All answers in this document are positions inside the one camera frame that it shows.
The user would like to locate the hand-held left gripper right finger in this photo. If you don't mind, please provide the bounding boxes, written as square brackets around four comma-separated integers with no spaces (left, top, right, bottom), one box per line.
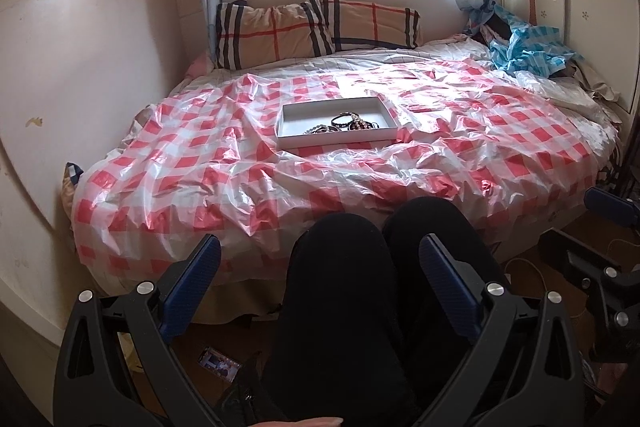
[415,234,586,427]

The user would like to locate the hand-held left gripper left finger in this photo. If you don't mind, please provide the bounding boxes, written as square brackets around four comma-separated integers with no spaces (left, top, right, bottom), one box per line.
[52,234,226,427]

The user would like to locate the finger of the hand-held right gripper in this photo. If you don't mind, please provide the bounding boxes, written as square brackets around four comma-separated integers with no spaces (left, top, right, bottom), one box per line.
[540,229,626,294]
[584,187,640,229]

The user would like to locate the white shallow tray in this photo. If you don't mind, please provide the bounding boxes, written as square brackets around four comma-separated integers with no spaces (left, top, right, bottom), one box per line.
[276,96,402,152]

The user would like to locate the person's left hand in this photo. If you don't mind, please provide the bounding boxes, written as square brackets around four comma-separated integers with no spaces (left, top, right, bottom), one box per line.
[265,417,345,427]

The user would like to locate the person's right leg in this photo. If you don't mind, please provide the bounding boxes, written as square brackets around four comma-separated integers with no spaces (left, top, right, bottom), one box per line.
[382,197,507,427]

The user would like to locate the smartphone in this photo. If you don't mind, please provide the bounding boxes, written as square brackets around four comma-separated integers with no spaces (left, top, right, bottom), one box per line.
[199,347,242,382]

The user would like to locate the red checked plastic sheet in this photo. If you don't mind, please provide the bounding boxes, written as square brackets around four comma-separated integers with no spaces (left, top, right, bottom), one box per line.
[72,57,613,290]

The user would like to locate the clear plastic bag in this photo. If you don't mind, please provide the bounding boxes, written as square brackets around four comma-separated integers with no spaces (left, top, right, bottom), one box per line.
[515,69,602,114]

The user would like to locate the blue and yellow bag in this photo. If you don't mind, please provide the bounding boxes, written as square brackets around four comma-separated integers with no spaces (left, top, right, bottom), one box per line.
[62,162,84,208]

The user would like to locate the blue checked plastic sheet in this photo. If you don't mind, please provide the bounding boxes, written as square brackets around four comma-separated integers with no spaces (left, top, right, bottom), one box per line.
[487,4,586,74]

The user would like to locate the wardrobe with tree decal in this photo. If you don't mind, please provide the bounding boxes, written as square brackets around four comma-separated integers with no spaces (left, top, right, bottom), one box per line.
[492,0,640,118]

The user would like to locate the pink cloth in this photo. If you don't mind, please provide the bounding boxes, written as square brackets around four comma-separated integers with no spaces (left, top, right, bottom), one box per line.
[185,49,216,78]

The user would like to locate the pile of dark clothes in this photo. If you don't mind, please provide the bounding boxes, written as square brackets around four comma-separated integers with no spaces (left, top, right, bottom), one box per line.
[465,2,521,46]

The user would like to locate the large plaid pillow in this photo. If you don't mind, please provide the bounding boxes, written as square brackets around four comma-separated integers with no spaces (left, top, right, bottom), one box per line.
[214,0,336,72]

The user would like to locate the small plaid pillow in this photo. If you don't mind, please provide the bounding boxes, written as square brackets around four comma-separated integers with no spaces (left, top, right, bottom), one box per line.
[320,0,422,54]

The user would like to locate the white cable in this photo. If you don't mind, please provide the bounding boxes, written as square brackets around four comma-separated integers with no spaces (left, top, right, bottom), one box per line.
[505,257,547,299]

